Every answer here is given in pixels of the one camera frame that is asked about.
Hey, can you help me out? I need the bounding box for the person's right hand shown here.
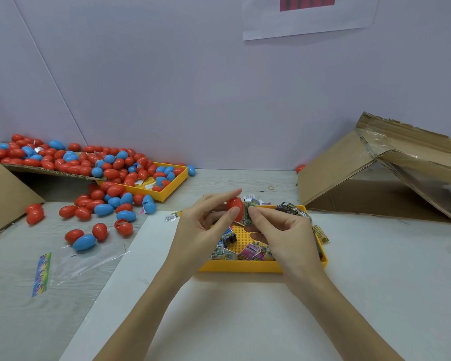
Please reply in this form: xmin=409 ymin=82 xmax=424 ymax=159
xmin=247 ymin=205 xmax=327 ymax=284

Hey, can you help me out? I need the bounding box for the person's left hand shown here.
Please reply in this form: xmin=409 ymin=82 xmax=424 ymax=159
xmin=164 ymin=189 xmax=245 ymax=284

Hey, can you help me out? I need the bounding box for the single red plastic egg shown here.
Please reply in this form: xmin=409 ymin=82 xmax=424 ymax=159
xmin=225 ymin=197 xmax=246 ymax=221

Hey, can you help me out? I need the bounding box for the pile of plastic eggs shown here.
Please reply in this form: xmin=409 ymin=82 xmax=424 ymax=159
xmin=0 ymin=133 xmax=197 ymax=252

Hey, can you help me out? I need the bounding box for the person's right forearm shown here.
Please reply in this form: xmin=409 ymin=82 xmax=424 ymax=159
xmin=297 ymin=263 xmax=405 ymax=361

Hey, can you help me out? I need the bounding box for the person's left forearm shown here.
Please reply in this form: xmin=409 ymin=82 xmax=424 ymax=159
xmin=94 ymin=267 xmax=192 ymax=361

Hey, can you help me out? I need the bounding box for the yellow plastic tray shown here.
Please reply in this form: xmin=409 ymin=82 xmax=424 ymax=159
xmin=199 ymin=204 xmax=329 ymax=274

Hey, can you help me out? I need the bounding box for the yellow tray under eggs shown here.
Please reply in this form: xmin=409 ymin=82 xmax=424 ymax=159
xmin=98 ymin=161 xmax=189 ymax=203

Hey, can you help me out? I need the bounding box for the torn flattened cardboard box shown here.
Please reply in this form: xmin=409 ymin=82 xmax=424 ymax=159
xmin=296 ymin=112 xmax=451 ymax=225

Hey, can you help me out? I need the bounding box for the clear bag with coloured label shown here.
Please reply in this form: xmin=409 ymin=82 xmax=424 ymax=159
xmin=32 ymin=237 xmax=127 ymax=298

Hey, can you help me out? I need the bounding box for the brown cardboard sheet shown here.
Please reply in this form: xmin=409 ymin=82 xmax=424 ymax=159
xmin=4 ymin=161 xmax=99 ymax=179

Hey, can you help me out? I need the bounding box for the tall brown cardboard box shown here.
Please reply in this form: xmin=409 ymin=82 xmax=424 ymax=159
xmin=0 ymin=154 xmax=46 ymax=241

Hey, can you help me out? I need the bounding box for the white paper sign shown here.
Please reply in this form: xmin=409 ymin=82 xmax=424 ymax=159
xmin=243 ymin=0 xmax=380 ymax=42

